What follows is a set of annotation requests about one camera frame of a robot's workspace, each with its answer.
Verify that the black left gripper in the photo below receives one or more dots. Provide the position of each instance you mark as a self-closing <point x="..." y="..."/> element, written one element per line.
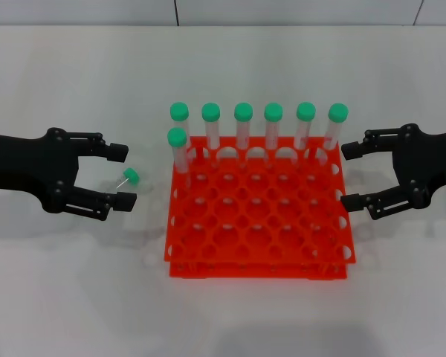
<point x="18" y="163"/>

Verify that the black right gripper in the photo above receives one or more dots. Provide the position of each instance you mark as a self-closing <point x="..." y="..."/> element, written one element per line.
<point x="431" y="160"/>

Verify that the green capped clear test tube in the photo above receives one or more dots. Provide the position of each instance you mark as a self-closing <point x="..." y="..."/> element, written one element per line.
<point x="179" y="111"/>
<point x="337" y="112"/>
<point x="211" y="111"/>
<point x="131" y="175"/>
<point x="273" y="111"/>
<point x="306" y="111"/>
<point x="177" y="137"/>
<point x="244" y="111"/>

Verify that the orange plastic test tube rack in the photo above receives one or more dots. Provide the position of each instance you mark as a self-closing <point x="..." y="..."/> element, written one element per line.
<point x="208" y="256"/>

